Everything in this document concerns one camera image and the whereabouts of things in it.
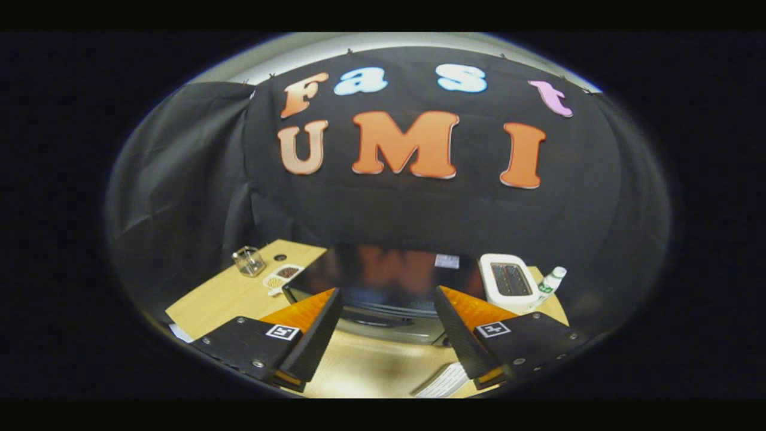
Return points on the white bottle green label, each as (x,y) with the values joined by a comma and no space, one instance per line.
(553,278)

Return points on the black toaster oven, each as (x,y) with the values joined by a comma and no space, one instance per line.
(383,275)

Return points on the white paper sheet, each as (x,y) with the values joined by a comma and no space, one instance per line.
(181,333)

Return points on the clear glass cup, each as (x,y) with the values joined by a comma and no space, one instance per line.
(248,261)

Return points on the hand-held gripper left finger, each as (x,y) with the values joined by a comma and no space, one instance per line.
(317,335)

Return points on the small white snack dish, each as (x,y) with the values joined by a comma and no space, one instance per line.
(286,272)

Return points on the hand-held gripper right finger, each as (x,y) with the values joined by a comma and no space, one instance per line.
(461,335)

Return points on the white bread toaster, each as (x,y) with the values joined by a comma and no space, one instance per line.
(526,299)

